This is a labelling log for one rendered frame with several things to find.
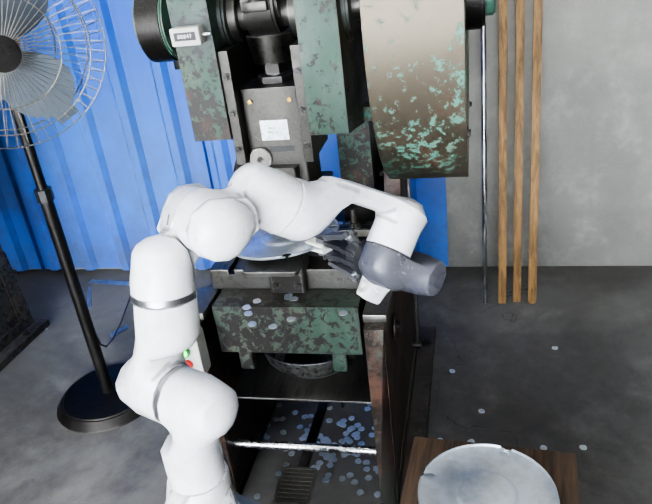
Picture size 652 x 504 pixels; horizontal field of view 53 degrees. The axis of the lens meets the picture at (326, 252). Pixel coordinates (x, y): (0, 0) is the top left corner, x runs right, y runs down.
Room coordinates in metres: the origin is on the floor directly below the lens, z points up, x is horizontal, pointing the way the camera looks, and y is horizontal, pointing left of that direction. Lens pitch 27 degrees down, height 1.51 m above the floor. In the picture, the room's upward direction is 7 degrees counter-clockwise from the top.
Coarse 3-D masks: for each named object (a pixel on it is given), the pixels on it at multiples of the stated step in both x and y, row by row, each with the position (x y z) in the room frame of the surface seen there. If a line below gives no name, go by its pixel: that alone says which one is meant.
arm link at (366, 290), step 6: (360, 282) 1.24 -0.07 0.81; (366, 282) 1.23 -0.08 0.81; (360, 288) 1.23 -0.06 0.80; (366, 288) 1.22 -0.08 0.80; (372, 288) 1.23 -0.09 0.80; (378, 288) 1.24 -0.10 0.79; (384, 288) 1.24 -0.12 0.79; (360, 294) 1.22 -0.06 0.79; (366, 294) 1.22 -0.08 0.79; (372, 294) 1.23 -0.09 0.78; (378, 294) 1.24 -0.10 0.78; (384, 294) 1.25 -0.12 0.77; (372, 300) 1.23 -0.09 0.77; (378, 300) 1.24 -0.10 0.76
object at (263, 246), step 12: (336, 228) 1.55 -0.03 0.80; (252, 240) 1.57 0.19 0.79; (264, 240) 1.54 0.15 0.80; (276, 240) 1.53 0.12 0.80; (288, 240) 1.51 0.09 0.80; (252, 252) 1.49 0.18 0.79; (264, 252) 1.48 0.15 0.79; (276, 252) 1.46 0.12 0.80; (288, 252) 1.45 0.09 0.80; (300, 252) 1.43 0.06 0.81
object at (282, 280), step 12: (252, 264) 1.45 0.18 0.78; (264, 264) 1.44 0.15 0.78; (276, 264) 1.43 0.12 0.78; (288, 264) 1.42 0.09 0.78; (300, 264) 1.42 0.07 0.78; (252, 276) 1.41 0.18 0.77; (264, 276) 1.40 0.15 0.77; (276, 276) 1.39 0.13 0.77; (288, 276) 1.39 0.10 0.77; (300, 276) 1.50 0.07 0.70; (276, 288) 1.51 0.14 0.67; (288, 288) 1.51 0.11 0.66; (300, 288) 1.50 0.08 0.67
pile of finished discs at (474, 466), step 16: (464, 448) 1.14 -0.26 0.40; (480, 448) 1.13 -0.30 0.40; (496, 448) 1.13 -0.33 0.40; (432, 464) 1.10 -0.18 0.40; (448, 464) 1.10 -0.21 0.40; (464, 464) 1.09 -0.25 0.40; (480, 464) 1.09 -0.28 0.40; (496, 464) 1.08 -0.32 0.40; (512, 464) 1.07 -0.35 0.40; (528, 464) 1.07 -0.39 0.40; (432, 480) 1.06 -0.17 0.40; (448, 480) 1.05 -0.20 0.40; (464, 480) 1.04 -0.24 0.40; (480, 480) 1.04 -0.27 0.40; (496, 480) 1.03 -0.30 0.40; (512, 480) 1.03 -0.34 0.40; (528, 480) 1.02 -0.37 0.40; (544, 480) 1.02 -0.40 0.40; (432, 496) 1.01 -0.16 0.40; (448, 496) 1.01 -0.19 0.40; (464, 496) 1.00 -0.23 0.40; (480, 496) 0.99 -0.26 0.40; (496, 496) 0.99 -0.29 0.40; (512, 496) 0.98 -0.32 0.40; (528, 496) 0.98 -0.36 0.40; (544, 496) 0.98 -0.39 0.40
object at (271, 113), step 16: (256, 80) 1.71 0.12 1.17; (272, 80) 1.65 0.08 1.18; (288, 80) 1.66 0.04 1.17; (256, 96) 1.61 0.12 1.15; (272, 96) 1.60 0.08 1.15; (288, 96) 1.59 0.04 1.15; (256, 112) 1.61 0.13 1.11; (272, 112) 1.60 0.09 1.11; (288, 112) 1.59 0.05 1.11; (256, 128) 1.62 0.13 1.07; (272, 128) 1.60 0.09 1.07; (288, 128) 1.60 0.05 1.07; (256, 144) 1.62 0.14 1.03; (272, 144) 1.61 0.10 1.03; (288, 144) 1.60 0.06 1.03; (256, 160) 1.61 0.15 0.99; (272, 160) 1.61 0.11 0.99; (288, 160) 1.60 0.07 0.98; (304, 176) 1.59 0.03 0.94; (320, 176) 1.69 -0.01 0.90
